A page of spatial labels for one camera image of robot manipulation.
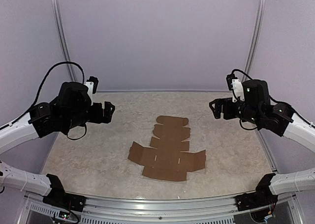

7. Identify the aluminium corner post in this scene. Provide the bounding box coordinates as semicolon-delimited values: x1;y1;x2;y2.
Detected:
245;0;266;74
49;0;77;82

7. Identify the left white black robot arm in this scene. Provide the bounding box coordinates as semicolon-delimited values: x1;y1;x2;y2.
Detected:
0;81;115;207

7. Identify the right aluminium corner post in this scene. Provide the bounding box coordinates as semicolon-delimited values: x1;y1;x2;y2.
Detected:
245;0;266;74

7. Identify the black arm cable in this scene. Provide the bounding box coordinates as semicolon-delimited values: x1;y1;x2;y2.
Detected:
232;68;291;131
29;61;86;111

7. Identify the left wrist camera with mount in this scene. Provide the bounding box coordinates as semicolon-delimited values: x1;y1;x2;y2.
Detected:
84;76;99;98

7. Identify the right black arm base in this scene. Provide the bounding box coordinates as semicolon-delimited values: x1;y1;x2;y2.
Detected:
235;173;278;211

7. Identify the left aluminium corner post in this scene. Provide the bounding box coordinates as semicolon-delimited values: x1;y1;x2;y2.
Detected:
49;0;77;82

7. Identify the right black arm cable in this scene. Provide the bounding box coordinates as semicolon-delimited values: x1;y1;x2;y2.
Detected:
232;68;291;131

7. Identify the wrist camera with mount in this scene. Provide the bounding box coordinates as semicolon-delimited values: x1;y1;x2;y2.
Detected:
84;76;99;98
226;73;245;102

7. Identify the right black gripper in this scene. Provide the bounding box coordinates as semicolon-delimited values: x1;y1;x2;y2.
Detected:
209;97;262;126

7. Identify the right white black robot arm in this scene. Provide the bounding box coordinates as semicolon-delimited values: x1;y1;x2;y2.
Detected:
209;76;315;206

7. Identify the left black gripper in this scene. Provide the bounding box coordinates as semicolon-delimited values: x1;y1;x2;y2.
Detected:
63;101;115;130

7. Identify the front aluminium frame rail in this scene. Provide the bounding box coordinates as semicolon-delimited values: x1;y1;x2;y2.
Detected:
16;193;305;224

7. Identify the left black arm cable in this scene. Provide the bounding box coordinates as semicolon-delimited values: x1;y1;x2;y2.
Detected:
29;61;86;111

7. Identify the brown cardboard box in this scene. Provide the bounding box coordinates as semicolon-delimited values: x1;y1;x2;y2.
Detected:
127;116;206;182

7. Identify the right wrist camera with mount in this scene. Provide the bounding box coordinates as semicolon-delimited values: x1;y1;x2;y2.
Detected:
226;73;245;102

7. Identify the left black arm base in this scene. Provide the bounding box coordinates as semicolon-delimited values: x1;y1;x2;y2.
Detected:
43;174;86;212

